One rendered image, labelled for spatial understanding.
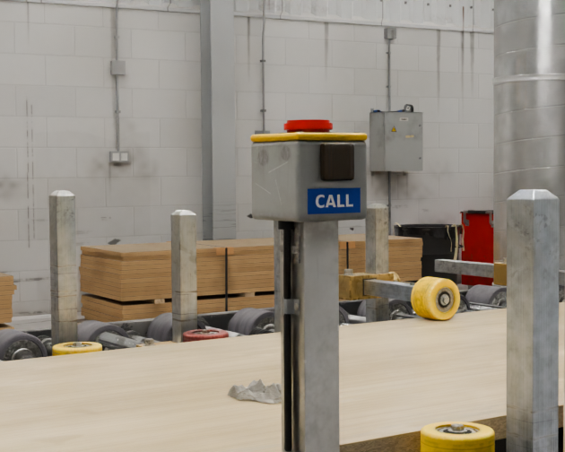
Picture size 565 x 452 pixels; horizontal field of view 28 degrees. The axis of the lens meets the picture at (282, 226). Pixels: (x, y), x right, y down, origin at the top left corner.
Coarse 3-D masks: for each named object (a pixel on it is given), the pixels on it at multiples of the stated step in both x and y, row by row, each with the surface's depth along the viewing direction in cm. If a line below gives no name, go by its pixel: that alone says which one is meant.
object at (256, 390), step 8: (256, 384) 143; (264, 384) 143; (272, 384) 141; (280, 384) 144; (232, 392) 143; (240, 392) 142; (248, 392) 141; (256, 392) 142; (264, 392) 141; (272, 392) 141; (280, 392) 143; (256, 400) 141; (264, 400) 140; (272, 400) 140; (280, 400) 140
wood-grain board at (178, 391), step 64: (448, 320) 213; (0, 384) 154; (64, 384) 153; (128, 384) 153; (192, 384) 152; (384, 384) 151; (448, 384) 151; (0, 448) 118; (64, 448) 118; (128, 448) 118; (192, 448) 117; (256, 448) 117; (384, 448) 122
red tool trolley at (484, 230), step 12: (468, 216) 969; (480, 216) 958; (492, 216) 947; (468, 228) 970; (480, 228) 959; (492, 228) 947; (468, 240) 970; (480, 240) 959; (492, 240) 948; (468, 252) 971; (480, 252) 960; (492, 252) 948; (468, 276) 972; (480, 276) 961; (468, 288) 979
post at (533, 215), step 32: (544, 192) 106; (512, 224) 107; (544, 224) 105; (512, 256) 107; (544, 256) 105; (512, 288) 107; (544, 288) 106; (512, 320) 107; (544, 320) 106; (512, 352) 107; (544, 352) 106; (512, 384) 107; (544, 384) 106; (512, 416) 108; (544, 416) 106; (512, 448) 108; (544, 448) 106
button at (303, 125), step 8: (288, 120) 91; (296, 120) 90; (304, 120) 90; (312, 120) 90; (320, 120) 90; (328, 120) 91; (288, 128) 91; (296, 128) 90; (304, 128) 90; (312, 128) 90; (320, 128) 90; (328, 128) 91
